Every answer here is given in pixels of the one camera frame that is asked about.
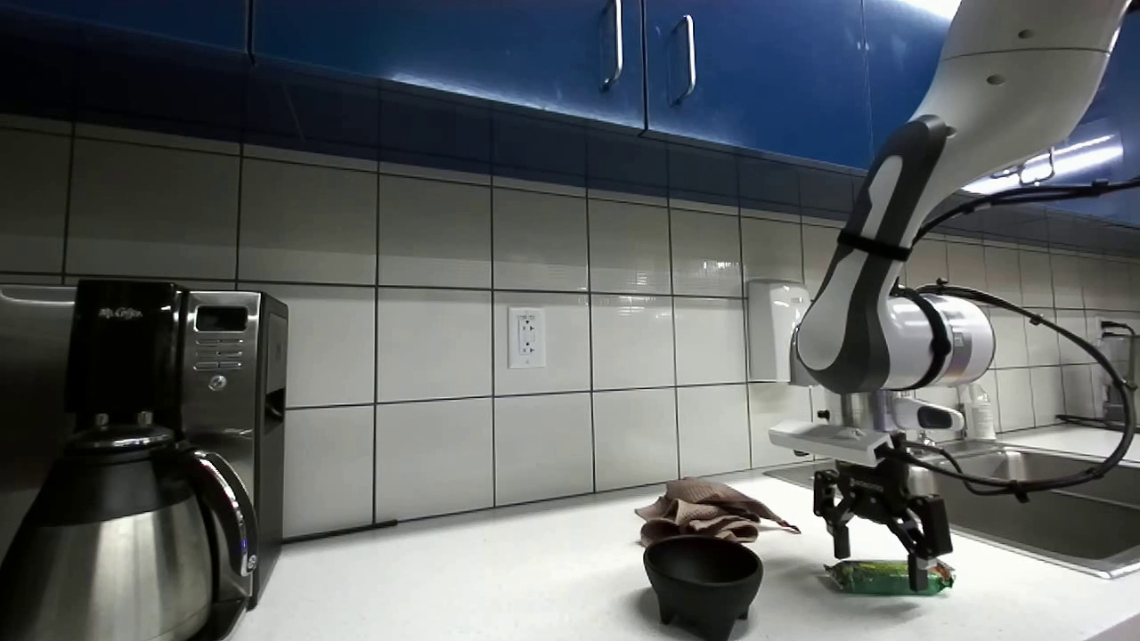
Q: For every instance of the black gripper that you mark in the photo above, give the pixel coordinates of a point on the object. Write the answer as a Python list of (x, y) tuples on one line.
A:
[(880, 483)]

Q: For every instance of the green granola bar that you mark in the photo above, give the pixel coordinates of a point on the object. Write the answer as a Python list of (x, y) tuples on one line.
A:
[(873, 579)]

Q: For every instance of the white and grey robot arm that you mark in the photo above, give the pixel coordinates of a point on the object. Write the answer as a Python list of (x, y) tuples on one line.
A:
[(1011, 74)]

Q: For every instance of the black footed bowl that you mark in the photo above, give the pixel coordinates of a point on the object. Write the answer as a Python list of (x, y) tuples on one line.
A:
[(700, 582)]

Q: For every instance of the crumpled brown cloth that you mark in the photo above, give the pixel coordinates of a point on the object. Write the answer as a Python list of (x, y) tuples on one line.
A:
[(713, 503)]

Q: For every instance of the stainless steel double sink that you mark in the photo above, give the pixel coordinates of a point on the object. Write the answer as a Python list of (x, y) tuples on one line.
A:
[(1072, 520)]

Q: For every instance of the chrome sink faucet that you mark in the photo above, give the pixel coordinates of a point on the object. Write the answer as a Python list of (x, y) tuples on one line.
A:
[(1120, 368)]

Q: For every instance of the under cabinet light strip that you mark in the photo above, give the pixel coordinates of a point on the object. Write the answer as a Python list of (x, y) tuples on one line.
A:
[(1056, 165)]

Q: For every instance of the blue upper cabinet door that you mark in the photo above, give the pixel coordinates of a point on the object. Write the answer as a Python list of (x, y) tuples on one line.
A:
[(449, 48), (784, 74)]

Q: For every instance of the black and silver coffee maker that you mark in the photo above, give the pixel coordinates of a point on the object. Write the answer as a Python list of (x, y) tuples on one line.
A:
[(226, 380)]

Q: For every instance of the stainless steel coffee carafe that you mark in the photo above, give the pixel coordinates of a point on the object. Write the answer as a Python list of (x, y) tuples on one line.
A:
[(110, 557)]

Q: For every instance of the white wall outlet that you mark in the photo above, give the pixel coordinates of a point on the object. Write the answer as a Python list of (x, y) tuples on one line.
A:
[(530, 336)]

